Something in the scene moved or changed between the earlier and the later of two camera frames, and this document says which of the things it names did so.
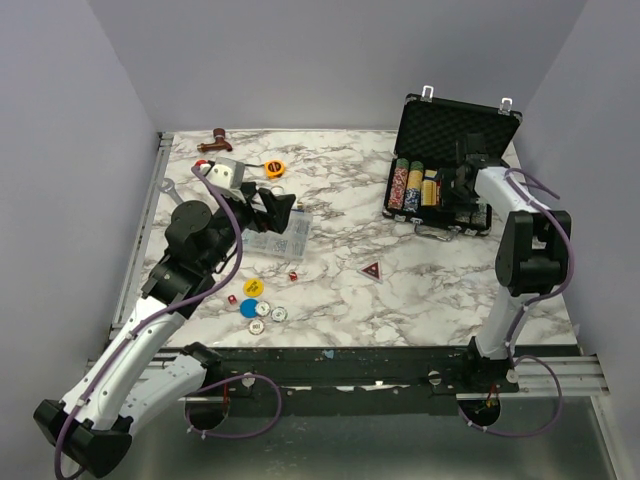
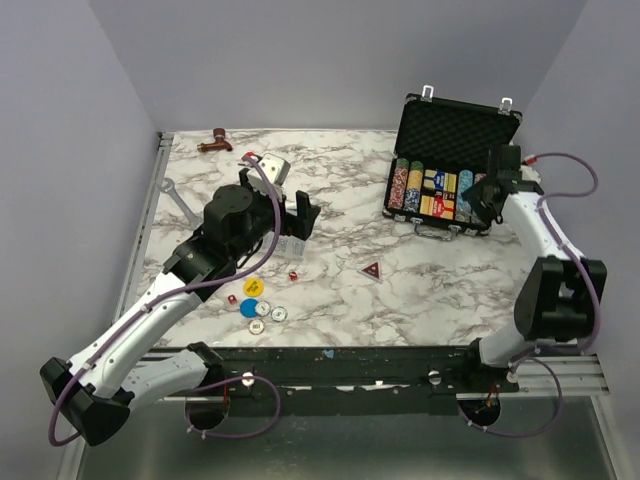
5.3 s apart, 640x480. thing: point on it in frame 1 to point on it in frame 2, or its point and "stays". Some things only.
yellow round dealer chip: [253, 287] stays
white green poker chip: [279, 314] stays
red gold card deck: [430, 193] to [438, 207]
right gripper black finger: [474, 143] to [481, 204]
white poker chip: [263, 308] stays
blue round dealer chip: [248, 308] stays
